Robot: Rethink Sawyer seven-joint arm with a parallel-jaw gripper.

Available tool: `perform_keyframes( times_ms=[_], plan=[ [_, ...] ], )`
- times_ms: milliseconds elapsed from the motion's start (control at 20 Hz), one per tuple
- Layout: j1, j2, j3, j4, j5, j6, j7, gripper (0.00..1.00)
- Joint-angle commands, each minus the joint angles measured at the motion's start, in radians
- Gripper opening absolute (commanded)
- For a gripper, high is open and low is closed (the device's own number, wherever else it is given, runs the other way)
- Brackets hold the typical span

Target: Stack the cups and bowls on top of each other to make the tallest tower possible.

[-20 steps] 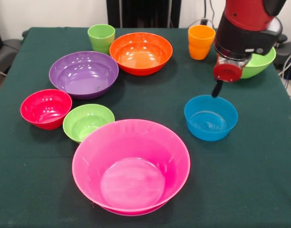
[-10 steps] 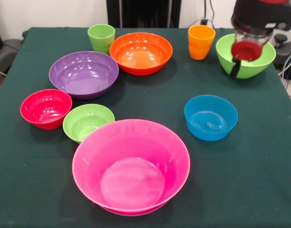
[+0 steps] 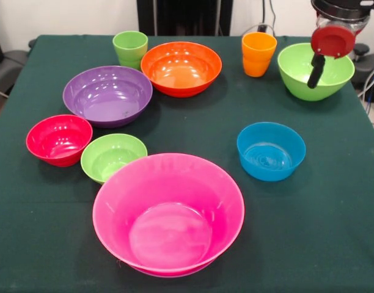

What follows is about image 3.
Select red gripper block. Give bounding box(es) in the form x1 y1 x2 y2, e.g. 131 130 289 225
307 18 370 90

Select blue plastic bowl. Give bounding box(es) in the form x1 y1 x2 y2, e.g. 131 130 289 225
236 121 307 183

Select red plastic bowl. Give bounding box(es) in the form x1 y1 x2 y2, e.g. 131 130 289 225
25 114 94 168

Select black chair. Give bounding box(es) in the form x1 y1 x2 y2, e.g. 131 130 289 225
0 21 37 98

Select black cabinet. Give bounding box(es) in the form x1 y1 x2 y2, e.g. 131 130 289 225
136 0 233 37

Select pink plastic bowl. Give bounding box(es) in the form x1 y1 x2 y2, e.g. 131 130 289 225
92 153 246 278

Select orange plastic cup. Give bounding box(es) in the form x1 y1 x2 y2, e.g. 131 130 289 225
241 32 278 78

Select purple plastic bowl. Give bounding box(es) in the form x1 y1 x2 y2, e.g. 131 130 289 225
62 65 153 129

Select large green plastic bowl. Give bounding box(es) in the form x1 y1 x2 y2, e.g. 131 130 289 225
277 42 356 102

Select small green plastic bowl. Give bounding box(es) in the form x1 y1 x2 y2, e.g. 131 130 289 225
80 133 149 185

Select blue and white cables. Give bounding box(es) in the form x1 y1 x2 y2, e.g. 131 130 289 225
357 62 374 104

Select green plastic cup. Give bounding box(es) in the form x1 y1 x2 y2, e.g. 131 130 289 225
112 31 149 71

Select black wall plug cable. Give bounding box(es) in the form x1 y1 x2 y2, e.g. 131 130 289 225
257 0 278 36

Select orange plastic bowl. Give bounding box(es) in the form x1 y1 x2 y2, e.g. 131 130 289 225
140 42 223 99

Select dark green tablecloth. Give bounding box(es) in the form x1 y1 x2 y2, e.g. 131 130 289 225
0 34 374 293

